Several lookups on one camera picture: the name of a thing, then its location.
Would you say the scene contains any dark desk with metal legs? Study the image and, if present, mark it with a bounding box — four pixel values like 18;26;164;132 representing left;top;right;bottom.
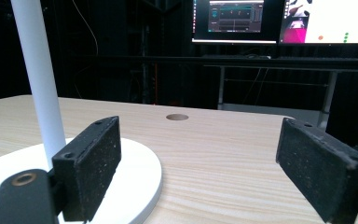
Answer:
155;54;358;132

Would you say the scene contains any computer monitor with white window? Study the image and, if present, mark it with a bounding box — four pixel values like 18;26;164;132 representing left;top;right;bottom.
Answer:
278;0;358;46

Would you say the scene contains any computer monitor with dark window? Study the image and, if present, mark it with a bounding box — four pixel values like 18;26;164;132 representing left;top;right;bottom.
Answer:
191;0;282;45

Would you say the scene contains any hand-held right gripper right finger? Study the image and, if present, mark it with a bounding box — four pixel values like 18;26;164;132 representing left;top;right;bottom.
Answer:
275;117;358;224

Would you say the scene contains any white lamp stand with round base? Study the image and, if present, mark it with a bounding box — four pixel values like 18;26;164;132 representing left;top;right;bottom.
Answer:
0;0;163;224

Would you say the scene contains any thin hanging cable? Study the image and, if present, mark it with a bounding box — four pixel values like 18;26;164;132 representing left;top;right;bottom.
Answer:
72;0;100;57

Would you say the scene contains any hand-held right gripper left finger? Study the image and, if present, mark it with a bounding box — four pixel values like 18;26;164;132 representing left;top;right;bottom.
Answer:
51;116;122;223

